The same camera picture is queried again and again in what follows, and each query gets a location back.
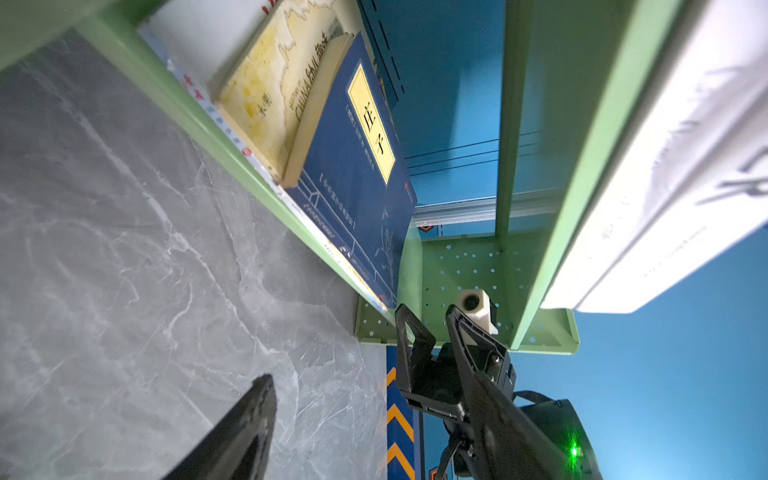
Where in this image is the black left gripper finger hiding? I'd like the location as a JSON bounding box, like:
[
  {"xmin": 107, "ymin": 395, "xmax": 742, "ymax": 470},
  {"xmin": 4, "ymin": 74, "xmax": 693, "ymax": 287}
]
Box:
[{"xmin": 165, "ymin": 374, "xmax": 277, "ymax": 480}]

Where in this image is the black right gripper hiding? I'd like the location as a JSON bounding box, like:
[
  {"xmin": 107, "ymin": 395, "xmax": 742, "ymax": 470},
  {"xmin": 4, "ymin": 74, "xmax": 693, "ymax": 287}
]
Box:
[{"xmin": 395, "ymin": 304, "xmax": 582, "ymax": 479}]

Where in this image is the white LOVER book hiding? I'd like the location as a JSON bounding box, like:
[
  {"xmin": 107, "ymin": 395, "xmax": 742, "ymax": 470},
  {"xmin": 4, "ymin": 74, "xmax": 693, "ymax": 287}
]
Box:
[{"xmin": 542, "ymin": 1, "xmax": 767, "ymax": 314}]

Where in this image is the yellow illustrated Chinese book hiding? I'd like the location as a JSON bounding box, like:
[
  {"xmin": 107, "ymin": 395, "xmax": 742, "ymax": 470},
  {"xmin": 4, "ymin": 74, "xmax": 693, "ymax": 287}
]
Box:
[{"xmin": 209, "ymin": 1, "xmax": 364, "ymax": 181}]

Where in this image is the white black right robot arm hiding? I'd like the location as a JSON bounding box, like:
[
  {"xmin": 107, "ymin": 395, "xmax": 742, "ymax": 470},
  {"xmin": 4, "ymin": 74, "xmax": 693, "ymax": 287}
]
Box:
[{"xmin": 396, "ymin": 304, "xmax": 602, "ymax": 479}]

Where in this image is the green wooden two-tier shelf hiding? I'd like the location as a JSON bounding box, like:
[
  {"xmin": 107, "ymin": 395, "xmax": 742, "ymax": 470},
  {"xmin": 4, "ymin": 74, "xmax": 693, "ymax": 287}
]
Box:
[{"xmin": 1, "ymin": 1, "xmax": 682, "ymax": 354}]

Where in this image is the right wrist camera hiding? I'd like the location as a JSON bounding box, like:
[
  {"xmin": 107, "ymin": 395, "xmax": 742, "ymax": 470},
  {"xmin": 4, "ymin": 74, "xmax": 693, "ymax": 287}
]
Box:
[{"xmin": 452, "ymin": 289, "xmax": 499, "ymax": 345}]

